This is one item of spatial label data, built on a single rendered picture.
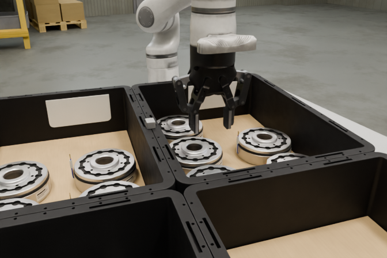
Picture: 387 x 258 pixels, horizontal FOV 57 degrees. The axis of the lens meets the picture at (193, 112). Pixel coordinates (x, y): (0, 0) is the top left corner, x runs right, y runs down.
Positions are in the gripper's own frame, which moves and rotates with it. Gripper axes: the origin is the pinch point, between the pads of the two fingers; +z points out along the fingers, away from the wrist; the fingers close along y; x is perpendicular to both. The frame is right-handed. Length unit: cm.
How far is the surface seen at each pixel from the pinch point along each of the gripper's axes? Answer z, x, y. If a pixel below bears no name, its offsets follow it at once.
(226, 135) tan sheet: 8.2, -9.3, -6.9
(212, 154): 5.4, 2.1, 0.6
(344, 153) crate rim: -1.7, 19.2, -12.8
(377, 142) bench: 21, -16, -57
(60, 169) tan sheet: 8.1, -5.9, 26.8
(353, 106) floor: 91, -182, -200
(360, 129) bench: 21, -25, -58
